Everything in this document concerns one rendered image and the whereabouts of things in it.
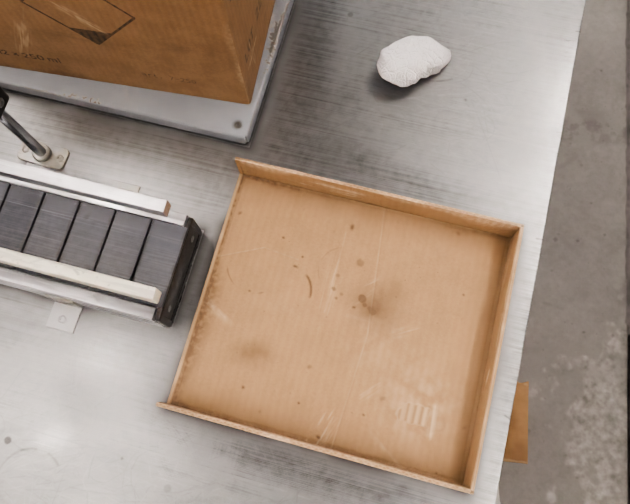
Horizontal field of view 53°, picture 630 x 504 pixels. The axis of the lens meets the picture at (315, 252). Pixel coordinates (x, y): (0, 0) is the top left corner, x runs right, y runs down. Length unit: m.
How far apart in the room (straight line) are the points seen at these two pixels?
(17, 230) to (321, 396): 0.34
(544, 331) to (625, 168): 0.46
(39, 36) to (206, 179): 0.22
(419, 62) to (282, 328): 0.32
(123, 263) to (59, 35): 0.23
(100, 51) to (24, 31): 0.07
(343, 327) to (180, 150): 0.27
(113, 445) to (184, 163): 0.30
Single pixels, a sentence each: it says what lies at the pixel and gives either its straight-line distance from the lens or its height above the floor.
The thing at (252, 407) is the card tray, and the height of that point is 0.83.
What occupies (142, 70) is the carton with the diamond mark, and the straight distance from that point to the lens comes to 0.72.
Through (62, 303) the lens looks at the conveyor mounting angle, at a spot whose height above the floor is 0.85.
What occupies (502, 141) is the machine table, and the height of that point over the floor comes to 0.83.
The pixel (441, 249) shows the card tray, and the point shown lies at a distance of 0.68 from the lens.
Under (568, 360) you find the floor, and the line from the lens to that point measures 1.58.
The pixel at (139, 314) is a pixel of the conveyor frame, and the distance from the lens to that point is 0.64.
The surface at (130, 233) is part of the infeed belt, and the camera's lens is 0.66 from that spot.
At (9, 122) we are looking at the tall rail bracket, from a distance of 0.71.
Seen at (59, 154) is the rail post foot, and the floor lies 0.83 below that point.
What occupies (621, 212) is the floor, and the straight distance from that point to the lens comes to 1.71.
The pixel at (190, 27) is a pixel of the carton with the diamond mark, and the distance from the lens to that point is 0.62.
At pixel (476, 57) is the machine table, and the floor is 0.83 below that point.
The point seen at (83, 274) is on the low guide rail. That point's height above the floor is 0.92.
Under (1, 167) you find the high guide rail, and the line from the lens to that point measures 0.63.
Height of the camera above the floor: 1.48
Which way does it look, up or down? 74 degrees down
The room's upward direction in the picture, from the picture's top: 7 degrees counter-clockwise
